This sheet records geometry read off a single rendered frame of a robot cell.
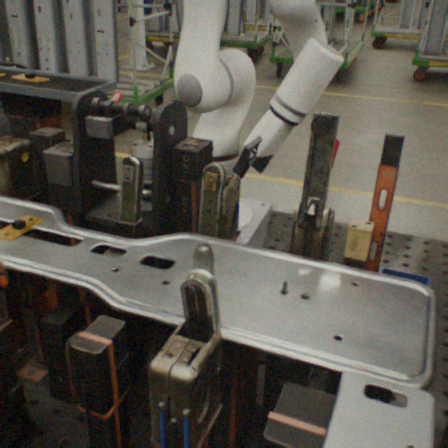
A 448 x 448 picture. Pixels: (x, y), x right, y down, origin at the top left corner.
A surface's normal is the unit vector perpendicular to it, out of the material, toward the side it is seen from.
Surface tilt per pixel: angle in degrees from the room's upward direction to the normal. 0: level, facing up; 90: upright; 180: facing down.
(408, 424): 0
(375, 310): 0
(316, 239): 90
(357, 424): 0
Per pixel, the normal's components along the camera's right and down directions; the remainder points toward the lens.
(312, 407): 0.02, -0.88
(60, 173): -0.37, 0.44
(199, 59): -0.29, -0.02
